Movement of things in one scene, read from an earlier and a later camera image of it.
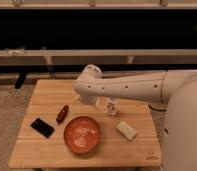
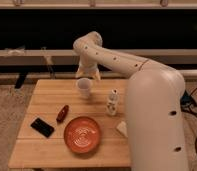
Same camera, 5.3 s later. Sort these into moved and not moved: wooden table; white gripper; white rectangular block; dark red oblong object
Moved: white gripper
Not moved: dark red oblong object; white rectangular block; wooden table
